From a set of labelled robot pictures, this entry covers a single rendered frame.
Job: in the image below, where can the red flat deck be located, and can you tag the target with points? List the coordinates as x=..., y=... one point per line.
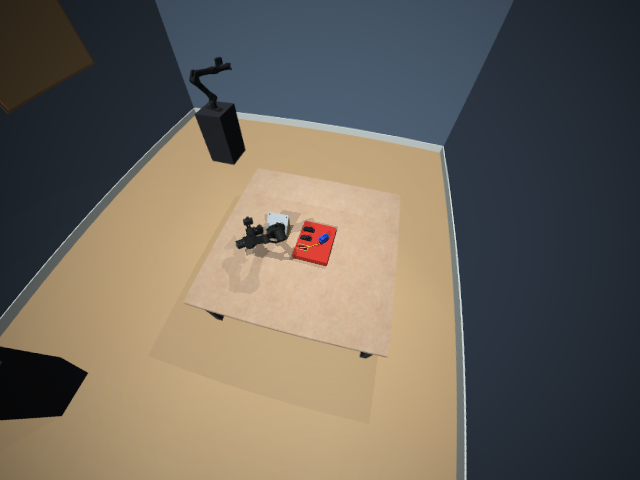
x=310, y=233

